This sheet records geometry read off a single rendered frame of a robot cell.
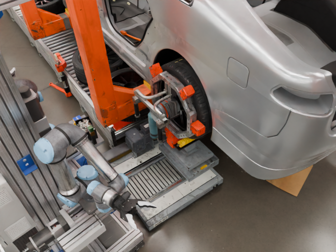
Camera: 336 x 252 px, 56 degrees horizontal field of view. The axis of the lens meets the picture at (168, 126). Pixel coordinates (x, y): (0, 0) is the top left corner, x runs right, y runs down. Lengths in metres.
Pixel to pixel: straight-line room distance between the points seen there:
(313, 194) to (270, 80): 1.75
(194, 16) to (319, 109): 0.90
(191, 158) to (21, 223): 1.57
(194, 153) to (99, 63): 1.22
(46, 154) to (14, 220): 0.60
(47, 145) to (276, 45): 1.23
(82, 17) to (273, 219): 2.23
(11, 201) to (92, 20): 1.27
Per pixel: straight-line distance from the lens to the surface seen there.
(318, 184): 3.35
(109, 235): 2.67
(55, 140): 1.61
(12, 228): 2.11
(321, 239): 3.05
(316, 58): 3.17
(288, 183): 3.25
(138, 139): 2.94
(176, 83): 2.37
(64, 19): 4.50
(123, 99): 2.87
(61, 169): 1.73
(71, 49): 4.63
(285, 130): 1.86
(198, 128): 2.34
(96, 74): 2.57
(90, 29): 2.39
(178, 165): 3.02
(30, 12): 4.34
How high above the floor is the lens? 2.56
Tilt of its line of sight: 45 degrees down
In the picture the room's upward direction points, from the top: 3 degrees counter-clockwise
